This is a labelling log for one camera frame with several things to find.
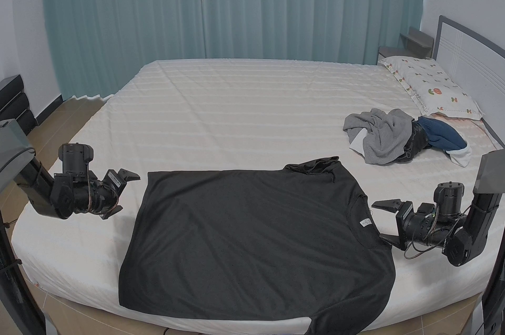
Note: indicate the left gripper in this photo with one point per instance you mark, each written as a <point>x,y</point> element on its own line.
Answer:
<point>106,195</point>

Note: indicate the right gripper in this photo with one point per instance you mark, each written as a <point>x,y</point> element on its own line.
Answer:
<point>414,230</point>

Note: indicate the black T-shirt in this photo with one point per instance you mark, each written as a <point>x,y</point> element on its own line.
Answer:
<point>244,238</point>

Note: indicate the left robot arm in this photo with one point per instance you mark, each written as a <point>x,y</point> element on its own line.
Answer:
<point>43,191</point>

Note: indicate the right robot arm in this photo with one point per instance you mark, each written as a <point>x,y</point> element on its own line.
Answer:
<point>469,238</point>

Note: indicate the pile of clothes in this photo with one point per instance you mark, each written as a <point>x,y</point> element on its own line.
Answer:
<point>386,136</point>

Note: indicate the bed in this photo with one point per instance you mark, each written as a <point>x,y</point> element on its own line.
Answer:
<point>244,116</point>

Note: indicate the black chest of drawers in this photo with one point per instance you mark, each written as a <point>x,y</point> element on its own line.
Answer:
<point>14,104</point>

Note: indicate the white printed pillow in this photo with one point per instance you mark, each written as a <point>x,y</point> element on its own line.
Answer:
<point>434,86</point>

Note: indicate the grey bedside table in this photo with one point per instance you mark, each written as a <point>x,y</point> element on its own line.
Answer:
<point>414,39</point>

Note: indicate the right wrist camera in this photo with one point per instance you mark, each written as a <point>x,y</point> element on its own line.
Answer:
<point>426,209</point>

